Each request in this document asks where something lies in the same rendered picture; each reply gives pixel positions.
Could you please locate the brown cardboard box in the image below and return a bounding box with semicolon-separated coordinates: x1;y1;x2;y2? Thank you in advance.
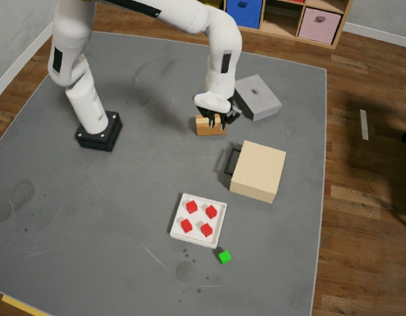
196;114;226;136

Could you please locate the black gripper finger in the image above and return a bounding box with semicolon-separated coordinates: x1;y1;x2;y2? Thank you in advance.
219;106;242;131
196;106;215;129

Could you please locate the green block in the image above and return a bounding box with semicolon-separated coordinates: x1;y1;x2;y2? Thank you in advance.
218;251;231;264

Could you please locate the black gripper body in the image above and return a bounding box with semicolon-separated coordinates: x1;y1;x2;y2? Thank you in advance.
214;95;234;115

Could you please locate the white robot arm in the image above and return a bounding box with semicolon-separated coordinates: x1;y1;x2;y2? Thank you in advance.
48;0;242;134

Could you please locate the red block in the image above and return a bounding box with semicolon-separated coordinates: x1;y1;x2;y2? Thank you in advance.
186;200;198;214
181;219;192;233
200;223;213;237
206;205;218;220

